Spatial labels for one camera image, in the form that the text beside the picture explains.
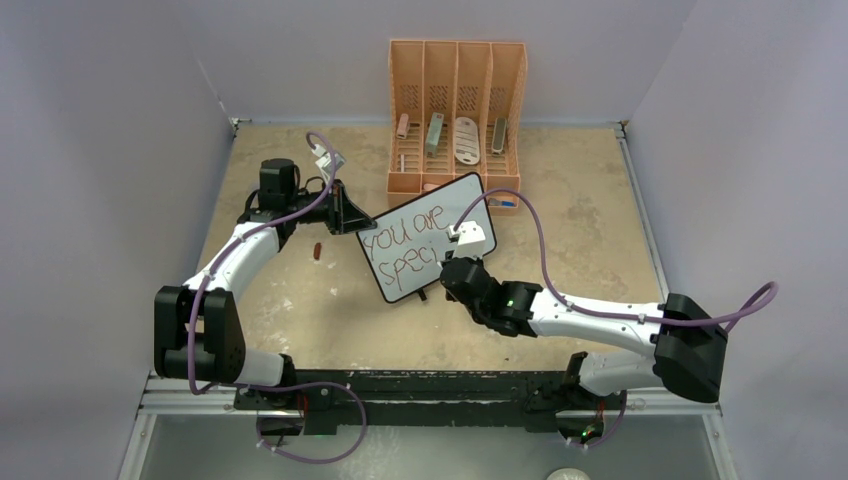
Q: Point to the white oval perforated plate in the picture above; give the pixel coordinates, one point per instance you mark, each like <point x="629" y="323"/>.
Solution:
<point x="466" y="141"/>

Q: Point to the peach plastic desk organizer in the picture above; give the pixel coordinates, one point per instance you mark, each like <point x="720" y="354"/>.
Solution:
<point x="455" y="107"/>

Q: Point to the grey eraser block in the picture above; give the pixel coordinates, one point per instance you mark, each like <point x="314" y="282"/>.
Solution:
<point x="498" y="139"/>

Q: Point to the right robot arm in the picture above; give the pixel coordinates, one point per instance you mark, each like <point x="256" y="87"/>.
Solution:
<point x="670" y="344"/>

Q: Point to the blue grey small item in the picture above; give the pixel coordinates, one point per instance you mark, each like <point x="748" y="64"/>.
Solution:
<point x="501" y="203"/>

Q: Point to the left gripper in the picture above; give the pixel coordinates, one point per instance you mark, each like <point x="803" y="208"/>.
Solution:
<point x="342" y="216"/>

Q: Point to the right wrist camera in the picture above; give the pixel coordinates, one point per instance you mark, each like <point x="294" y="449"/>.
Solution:
<point x="467" y="239"/>

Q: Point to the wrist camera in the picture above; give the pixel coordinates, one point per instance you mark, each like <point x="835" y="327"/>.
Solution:
<point x="467" y="239"/>
<point x="324" y="161"/>

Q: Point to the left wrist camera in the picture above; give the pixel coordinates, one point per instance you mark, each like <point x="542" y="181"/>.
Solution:
<point x="324" y="161"/>

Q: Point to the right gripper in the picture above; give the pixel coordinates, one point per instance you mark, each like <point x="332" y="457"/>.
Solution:
<point x="478" y="260"/>

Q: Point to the white round object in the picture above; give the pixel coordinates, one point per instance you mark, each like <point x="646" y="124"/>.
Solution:
<point x="568" y="473"/>

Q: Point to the grey green box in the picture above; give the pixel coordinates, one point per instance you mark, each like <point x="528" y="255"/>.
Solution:
<point x="433" y="134"/>

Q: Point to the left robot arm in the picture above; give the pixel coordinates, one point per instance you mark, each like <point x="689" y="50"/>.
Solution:
<point x="197" y="330"/>

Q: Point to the black framed whiteboard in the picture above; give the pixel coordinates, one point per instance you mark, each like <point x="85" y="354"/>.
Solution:
<point x="405" y="249"/>

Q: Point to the black aluminium base frame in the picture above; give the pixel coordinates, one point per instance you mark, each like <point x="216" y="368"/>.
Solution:
<point x="324" y="400"/>

